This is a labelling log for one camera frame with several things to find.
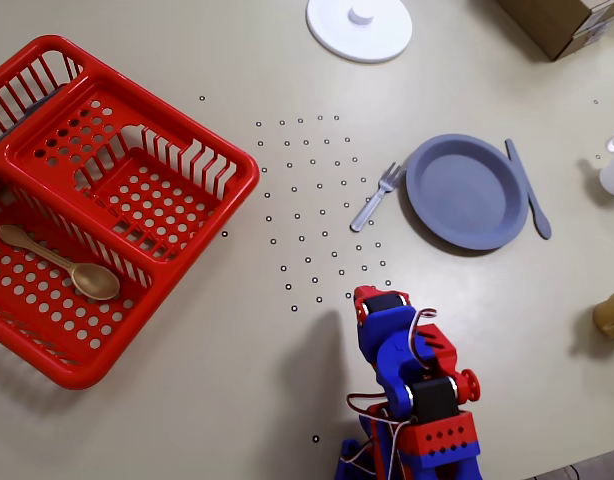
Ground gold plastic spoon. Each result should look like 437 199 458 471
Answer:
0 224 122 302

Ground white plate edge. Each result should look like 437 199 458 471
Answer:
305 0 414 64

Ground brown cardboard box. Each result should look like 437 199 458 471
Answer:
494 0 614 62

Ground grey plastic knife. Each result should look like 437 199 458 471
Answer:
0 85 66 151
504 138 553 240

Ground red white servo cable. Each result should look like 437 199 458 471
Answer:
408 306 438 371
336 391 413 480

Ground red plastic dish basket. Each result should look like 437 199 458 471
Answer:
0 33 262 391

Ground grey plastic plate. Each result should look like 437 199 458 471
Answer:
404 133 530 251

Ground grey plastic fork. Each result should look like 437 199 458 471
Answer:
349 161 407 234

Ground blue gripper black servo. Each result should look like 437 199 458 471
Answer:
353 285 419 361

